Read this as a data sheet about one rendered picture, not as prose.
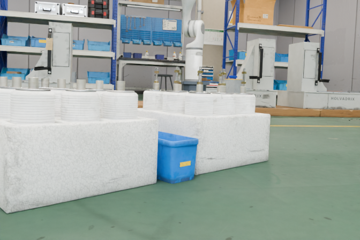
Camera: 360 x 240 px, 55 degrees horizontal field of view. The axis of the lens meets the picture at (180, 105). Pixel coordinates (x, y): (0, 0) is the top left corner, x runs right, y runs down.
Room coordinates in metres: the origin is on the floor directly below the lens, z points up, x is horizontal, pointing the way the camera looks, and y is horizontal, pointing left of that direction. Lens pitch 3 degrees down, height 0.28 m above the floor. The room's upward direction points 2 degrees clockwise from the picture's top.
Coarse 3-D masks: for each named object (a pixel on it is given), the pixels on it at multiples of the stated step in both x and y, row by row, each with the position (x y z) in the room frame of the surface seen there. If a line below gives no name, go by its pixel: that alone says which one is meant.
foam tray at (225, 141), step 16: (144, 112) 1.27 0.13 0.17; (160, 112) 1.20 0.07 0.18; (256, 112) 1.37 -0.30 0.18; (160, 128) 1.20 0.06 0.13; (176, 128) 1.14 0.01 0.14; (192, 128) 1.08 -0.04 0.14; (208, 128) 1.09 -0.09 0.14; (224, 128) 1.15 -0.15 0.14; (240, 128) 1.20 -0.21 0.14; (256, 128) 1.26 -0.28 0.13; (208, 144) 1.10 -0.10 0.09; (224, 144) 1.15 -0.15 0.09; (240, 144) 1.20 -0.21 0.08; (256, 144) 1.27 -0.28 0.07; (208, 160) 1.10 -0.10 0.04; (224, 160) 1.15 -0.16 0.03; (240, 160) 1.21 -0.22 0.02; (256, 160) 1.27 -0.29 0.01
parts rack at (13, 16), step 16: (0, 0) 5.72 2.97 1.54; (112, 0) 6.34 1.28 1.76; (0, 16) 5.87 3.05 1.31; (16, 16) 5.43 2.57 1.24; (32, 16) 5.48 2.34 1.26; (48, 16) 5.54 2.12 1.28; (64, 16) 5.61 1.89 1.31; (112, 16) 6.33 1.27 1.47; (0, 32) 5.52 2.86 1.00; (112, 32) 6.36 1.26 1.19; (0, 48) 5.37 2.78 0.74; (16, 48) 5.43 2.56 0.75; (32, 48) 5.49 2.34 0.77; (112, 48) 6.36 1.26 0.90; (0, 64) 5.72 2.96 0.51; (112, 64) 5.84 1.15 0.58; (112, 80) 5.80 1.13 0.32
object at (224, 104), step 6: (216, 96) 1.21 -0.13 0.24; (222, 96) 1.20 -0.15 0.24; (228, 96) 1.21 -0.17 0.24; (234, 96) 1.22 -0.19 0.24; (216, 102) 1.21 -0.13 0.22; (222, 102) 1.20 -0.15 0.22; (228, 102) 1.21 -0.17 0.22; (234, 102) 1.22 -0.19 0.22; (216, 108) 1.21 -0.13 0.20; (222, 108) 1.20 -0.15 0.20; (228, 108) 1.21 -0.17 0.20; (234, 108) 1.22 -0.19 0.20; (216, 114) 1.21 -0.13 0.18; (222, 114) 1.20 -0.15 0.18; (228, 114) 1.21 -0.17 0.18; (234, 114) 1.23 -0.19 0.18
